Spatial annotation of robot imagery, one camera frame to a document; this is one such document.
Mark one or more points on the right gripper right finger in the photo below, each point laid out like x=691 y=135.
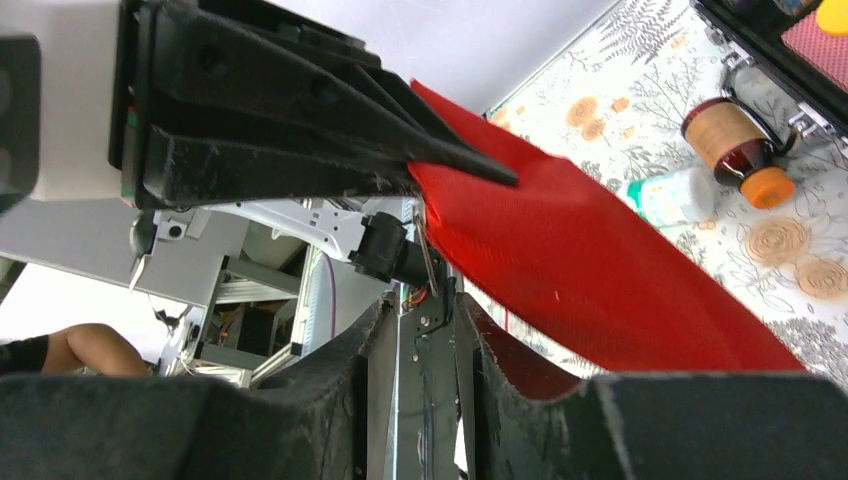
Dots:
x=526 y=418

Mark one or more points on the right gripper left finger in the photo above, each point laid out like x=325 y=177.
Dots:
x=325 y=417

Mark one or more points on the white tube bottle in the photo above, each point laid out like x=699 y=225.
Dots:
x=683 y=197

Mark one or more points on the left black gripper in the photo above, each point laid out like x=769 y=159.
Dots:
x=230 y=101

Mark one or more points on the person forearm in background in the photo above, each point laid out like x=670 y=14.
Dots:
x=95 y=346

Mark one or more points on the black poker chip case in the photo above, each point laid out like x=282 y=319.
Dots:
x=788 y=47

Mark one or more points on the amber medicine bottle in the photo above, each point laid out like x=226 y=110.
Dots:
x=738 y=152

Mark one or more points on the floral table mat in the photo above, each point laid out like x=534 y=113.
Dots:
x=612 y=102

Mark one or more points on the red first aid pouch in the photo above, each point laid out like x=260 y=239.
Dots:
x=562 y=253

